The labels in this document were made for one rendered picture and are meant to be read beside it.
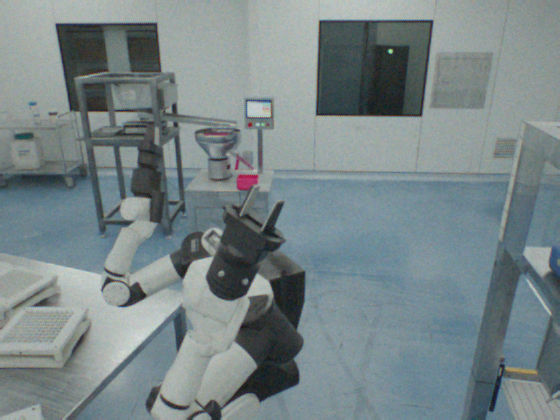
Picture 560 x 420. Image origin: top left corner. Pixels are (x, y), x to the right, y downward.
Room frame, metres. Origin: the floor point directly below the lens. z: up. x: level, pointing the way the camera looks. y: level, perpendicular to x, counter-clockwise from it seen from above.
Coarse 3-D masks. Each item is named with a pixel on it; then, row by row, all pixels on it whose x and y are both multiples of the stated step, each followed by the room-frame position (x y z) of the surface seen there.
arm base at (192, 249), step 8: (192, 232) 1.27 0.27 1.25; (200, 232) 1.26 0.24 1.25; (184, 240) 1.25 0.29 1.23; (192, 240) 1.24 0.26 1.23; (200, 240) 1.23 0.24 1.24; (184, 248) 1.22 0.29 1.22; (192, 248) 1.22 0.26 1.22; (200, 248) 1.21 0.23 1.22; (184, 256) 1.20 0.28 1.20; (192, 256) 1.19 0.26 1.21; (200, 256) 1.18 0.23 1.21; (208, 256) 1.18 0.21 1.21; (184, 264) 1.18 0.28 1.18
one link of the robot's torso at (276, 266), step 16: (272, 256) 1.17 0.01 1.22; (192, 272) 1.09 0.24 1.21; (272, 272) 1.06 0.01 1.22; (288, 272) 1.07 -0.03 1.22; (304, 272) 1.08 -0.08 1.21; (256, 288) 0.99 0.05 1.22; (272, 288) 1.01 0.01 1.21; (288, 288) 1.05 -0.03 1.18; (304, 288) 1.08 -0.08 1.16; (288, 304) 1.05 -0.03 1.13; (192, 320) 1.04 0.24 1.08; (208, 320) 0.93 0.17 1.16; (288, 320) 1.05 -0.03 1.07; (256, 368) 1.02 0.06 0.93
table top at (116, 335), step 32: (0, 256) 1.91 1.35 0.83; (64, 288) 1.62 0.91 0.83; (96, 288) 1.62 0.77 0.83; (96, 320) 1.39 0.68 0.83; (128, 320) 1.39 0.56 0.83; (160, 320) 1.39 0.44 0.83; (96, 352) 1.21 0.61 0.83; (128, 352) 1.21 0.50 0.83; (0, 384) 1.06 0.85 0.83; (32, 384) 1.06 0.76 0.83; (64, 384) 1.06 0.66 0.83; (96, 384) 1.06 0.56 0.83; (0, 416) 0.94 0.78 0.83; (64, 416) 0.94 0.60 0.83
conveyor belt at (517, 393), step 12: (504, 384) 1.10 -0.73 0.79; (516, 384) 1.09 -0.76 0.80; (528, 384) 1.09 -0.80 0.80; (540, 384) 1.08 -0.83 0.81; (504, 396) 1.07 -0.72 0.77; (516, 396) 1.04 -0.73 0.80; (528, 396) 1.04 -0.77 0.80; (540, 396) 1.04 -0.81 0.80; (516, 408) 1.00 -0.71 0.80; (528, 408) 0.99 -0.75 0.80; (540, 408) 0.99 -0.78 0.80; (552, 408) 0.99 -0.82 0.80
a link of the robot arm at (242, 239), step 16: (224, 208) 0.74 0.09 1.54; (240, 224) 0.71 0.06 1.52; (256, 224) 0.73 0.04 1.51; (224, 240) 0.72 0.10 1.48; (240, 240) 0.71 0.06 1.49; (256, 240) 0.69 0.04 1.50; (272, 240) 0.69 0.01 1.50; (224, 256) 0.71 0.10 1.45; (240, 256) 0.70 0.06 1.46; (256, 256) 0.69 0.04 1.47; (224, 272) 0.69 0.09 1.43; (240, 272) 0.69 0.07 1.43; (256, 272) 0.71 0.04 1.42
